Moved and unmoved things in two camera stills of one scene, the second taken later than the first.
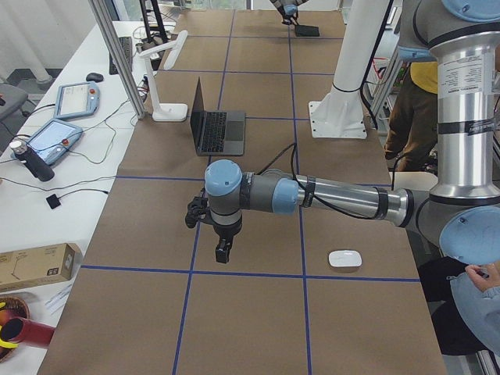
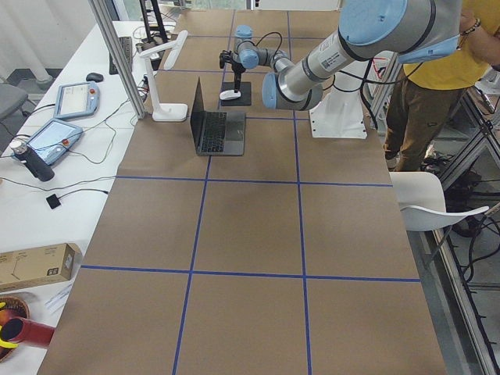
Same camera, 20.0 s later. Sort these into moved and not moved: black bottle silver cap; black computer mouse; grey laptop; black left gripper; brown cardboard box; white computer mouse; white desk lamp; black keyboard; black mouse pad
Moved: black mouse pad; black left gripper; white computer mouse
Not moved: black computer mouse; brown cardboard box; grey laptop; black bottle silver cap; black keyboard; white desk lamp
